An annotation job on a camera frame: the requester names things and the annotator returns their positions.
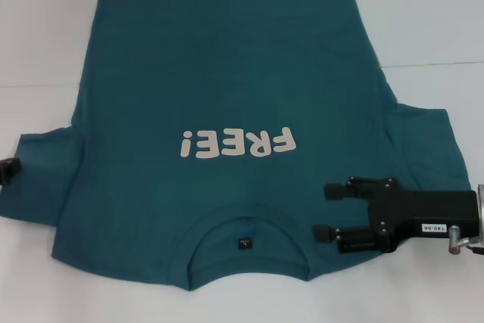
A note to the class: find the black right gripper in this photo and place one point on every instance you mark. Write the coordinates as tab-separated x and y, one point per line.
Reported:
419	213

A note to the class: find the teal FREE print T-shirt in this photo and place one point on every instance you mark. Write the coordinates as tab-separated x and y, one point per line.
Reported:
242	73

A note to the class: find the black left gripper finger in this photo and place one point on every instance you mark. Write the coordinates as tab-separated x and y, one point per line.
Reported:
8	169

